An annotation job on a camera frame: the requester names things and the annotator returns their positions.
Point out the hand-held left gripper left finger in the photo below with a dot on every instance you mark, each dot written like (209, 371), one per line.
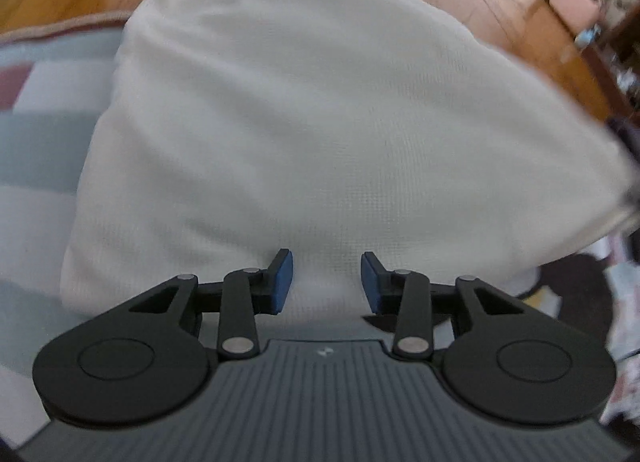
(282, 282)

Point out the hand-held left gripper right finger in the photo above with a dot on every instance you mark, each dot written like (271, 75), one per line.
(370, 282)

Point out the white shirt with green trim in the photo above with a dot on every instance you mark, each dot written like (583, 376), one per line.
(325, 117)

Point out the dark wooden furniture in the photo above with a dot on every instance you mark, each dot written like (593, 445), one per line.
(617, 77)

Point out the small blue object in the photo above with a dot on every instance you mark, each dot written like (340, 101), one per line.
(587, 36)

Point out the pink container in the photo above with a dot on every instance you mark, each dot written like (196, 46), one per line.
(575, 5)

